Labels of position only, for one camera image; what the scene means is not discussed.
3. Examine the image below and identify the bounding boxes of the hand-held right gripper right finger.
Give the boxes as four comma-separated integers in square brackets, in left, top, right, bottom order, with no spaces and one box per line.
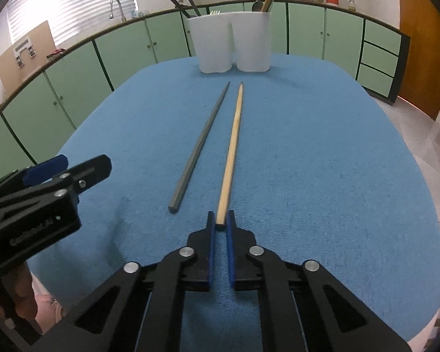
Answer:
[225,210,411,352]

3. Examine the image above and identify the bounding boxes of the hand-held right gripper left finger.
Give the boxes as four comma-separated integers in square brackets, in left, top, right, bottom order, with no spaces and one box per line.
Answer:
[42,211,216,352]

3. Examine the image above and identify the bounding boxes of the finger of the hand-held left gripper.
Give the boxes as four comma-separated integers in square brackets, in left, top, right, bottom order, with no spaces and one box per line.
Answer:
[53,155,112,196]
[0,155,70,199]

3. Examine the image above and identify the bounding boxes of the white two-compartment utensil holder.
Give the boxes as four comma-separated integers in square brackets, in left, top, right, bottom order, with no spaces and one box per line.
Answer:
[187,11,271,74]

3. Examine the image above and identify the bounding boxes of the person's left hand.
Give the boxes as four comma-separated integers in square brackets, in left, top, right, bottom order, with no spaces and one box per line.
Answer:
[5,282,38,321]

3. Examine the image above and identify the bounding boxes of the pink garment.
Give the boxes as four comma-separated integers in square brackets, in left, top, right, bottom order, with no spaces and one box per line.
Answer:
[31,274,65,335]

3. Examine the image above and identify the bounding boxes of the grey chopstick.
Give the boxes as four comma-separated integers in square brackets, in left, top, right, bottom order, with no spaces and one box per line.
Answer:
[168,82,231,214]

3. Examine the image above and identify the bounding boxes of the brown cardboard board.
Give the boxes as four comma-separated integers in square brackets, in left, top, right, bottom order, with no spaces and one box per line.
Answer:
[0,20,57,98]

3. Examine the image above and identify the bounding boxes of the green base cabinet run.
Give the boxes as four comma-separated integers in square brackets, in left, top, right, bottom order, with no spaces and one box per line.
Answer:
[0,2,411,187]

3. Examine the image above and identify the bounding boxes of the blue table mat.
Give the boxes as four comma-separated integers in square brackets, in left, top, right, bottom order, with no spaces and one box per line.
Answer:
[26,53,440,352]

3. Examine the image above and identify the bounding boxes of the chrome kitchen faucet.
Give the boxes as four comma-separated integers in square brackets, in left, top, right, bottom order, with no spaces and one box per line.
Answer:
[109,0,127,23]

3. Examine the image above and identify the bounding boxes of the white window blinds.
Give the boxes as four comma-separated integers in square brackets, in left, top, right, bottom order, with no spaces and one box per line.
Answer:
[5,0,138,45]

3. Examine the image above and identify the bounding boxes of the green drawer unit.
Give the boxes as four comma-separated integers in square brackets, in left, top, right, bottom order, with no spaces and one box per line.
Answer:
[356,18,404,99]

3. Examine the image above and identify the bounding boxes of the wooden door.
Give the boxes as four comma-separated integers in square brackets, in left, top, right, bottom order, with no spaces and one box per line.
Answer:
[395,0,440,120]

